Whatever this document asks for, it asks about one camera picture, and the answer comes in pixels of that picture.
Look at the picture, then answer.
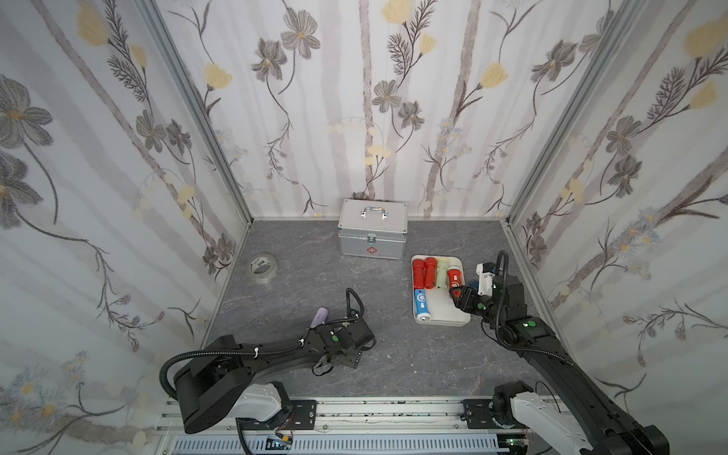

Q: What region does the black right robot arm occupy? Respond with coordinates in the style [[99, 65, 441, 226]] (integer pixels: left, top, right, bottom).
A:
[[450, 250, 670, 454]]

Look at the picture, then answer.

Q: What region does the blue flashlight white logo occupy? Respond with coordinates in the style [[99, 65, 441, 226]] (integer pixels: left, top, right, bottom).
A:
[[413, 289, 431, 322]]

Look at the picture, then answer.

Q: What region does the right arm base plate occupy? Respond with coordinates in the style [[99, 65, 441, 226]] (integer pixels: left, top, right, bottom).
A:
[[461, 398, 509, 430]]

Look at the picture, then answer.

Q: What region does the purple flashlight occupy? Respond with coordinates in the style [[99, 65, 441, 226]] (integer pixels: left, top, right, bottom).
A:
[[310, 307, 329, 328]]

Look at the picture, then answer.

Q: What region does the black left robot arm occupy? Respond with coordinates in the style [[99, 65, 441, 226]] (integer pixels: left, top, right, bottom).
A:
[[158, 288, 377, 434]]

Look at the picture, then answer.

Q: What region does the clear tape roll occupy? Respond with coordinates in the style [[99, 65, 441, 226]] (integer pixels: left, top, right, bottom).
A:
[[246, 253, 279, 284]]

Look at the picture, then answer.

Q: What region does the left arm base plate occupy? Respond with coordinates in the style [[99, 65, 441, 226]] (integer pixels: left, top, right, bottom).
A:
[[235, 399, 318, 431]]

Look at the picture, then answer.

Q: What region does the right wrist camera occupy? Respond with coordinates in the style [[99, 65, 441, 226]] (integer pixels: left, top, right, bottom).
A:
[[476, 263, 498, 298]]

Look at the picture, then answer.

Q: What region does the pale green flashlight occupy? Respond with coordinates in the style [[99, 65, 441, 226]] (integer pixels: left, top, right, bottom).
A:
[[435, 258, 449, 289]]

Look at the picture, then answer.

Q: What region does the white plastic storage tray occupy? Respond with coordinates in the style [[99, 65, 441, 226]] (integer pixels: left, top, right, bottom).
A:
[[411, 255, 471, 327]]

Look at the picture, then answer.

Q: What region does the silver aluminium first-aid case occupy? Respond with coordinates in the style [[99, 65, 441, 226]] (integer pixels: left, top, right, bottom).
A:
[[337, 199, 409, 260]]

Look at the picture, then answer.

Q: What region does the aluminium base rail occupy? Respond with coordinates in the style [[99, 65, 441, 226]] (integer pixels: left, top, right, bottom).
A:
[[148, 394, 555, 454]]

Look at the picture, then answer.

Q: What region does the red flashlight white logo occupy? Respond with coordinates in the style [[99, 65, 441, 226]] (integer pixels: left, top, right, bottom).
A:
[[447, 267, 463, 300]]

